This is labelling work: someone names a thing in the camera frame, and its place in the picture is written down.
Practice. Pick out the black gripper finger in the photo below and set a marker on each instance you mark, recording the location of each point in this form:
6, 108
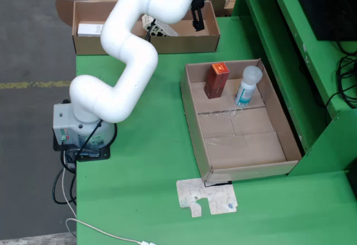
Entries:
198, 19

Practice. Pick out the cow print hand cream box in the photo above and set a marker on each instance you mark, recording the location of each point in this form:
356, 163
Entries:
161, 30

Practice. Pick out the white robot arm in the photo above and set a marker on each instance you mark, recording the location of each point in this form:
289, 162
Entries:
131, 52

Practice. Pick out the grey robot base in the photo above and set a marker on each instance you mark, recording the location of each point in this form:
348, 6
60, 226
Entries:
60, 122

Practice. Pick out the divided cardboard box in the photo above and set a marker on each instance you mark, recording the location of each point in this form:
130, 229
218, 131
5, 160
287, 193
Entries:
181, 44

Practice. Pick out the dark red carton box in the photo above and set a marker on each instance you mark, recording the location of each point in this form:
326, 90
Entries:
216, 83

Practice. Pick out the tall white product box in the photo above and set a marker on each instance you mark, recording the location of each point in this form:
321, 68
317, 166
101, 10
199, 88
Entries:
89, 29

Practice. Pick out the shallow cardboard tray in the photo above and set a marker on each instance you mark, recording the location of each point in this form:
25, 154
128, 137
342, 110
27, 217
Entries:
240, 150

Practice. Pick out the white bottle translucent cap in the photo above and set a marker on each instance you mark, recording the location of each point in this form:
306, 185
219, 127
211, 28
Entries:
246, 88

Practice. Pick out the black monitor with stand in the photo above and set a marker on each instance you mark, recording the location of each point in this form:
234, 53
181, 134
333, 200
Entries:
323, 5

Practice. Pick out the green metal shelf rack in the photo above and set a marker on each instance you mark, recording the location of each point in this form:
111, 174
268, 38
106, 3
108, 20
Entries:
306, 74

